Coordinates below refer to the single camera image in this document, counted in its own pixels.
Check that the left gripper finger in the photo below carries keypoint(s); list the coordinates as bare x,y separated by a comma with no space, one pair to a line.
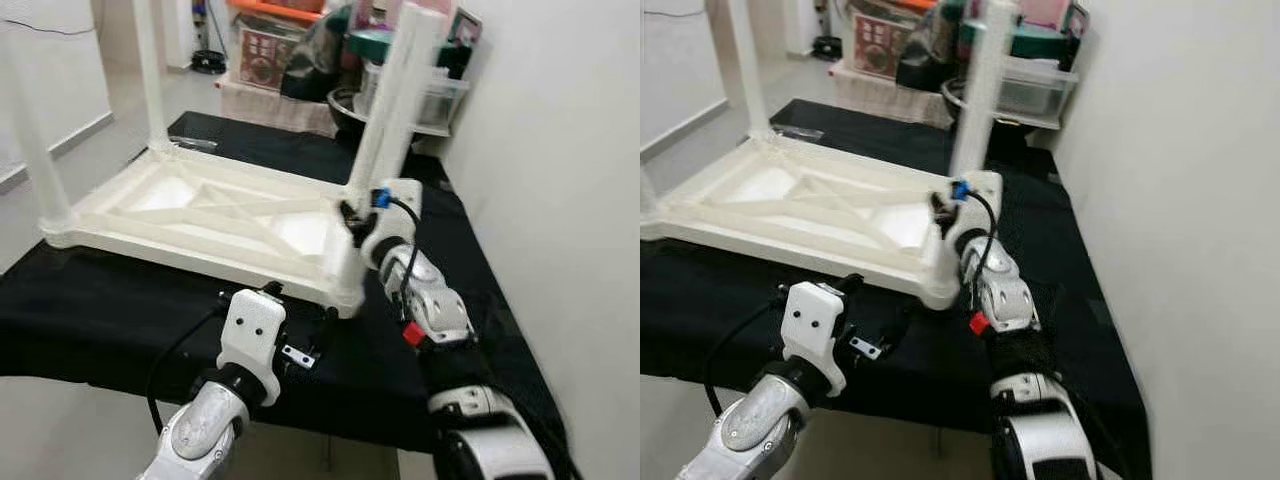
850,283
900,320
328,325
272,289

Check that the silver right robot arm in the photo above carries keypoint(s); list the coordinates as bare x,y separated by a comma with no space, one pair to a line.
1005,300
440,310

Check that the white plastic table top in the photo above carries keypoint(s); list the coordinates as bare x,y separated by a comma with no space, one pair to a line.
800,205
200,215

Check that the black wok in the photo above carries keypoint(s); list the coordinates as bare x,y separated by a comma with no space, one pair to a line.
955,110
345,115

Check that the black table cloth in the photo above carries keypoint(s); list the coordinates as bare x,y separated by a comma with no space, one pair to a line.
720,320
100,320

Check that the beige bench cover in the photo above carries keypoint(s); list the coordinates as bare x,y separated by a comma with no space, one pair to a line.
270,108
880,95

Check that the clear plastic storage box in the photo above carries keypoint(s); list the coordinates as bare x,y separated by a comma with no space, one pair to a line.
440,100
1040,90

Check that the long clear tape strip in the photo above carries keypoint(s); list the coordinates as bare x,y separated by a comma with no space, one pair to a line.
803,133
197,144

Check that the black bag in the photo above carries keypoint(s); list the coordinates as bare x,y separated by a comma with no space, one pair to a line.
925,55
312,60

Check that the dark green box lid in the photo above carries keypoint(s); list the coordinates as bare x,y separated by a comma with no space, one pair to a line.
1035,40
368,45

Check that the red printed carton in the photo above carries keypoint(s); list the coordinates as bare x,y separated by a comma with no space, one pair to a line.
262,58
880,45

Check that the orange lid storage box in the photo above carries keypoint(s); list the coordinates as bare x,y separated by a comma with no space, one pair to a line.
915,4
275,10

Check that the pink package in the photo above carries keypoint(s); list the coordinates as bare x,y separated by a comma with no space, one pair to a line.
1055,15

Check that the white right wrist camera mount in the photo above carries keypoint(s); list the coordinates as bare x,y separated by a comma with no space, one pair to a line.
980,205
395,215

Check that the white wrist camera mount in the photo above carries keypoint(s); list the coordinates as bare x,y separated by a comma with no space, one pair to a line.
980,205
812,330
252,335
395,215

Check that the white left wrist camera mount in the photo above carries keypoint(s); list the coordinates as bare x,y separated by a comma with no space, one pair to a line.
812,330
252,335

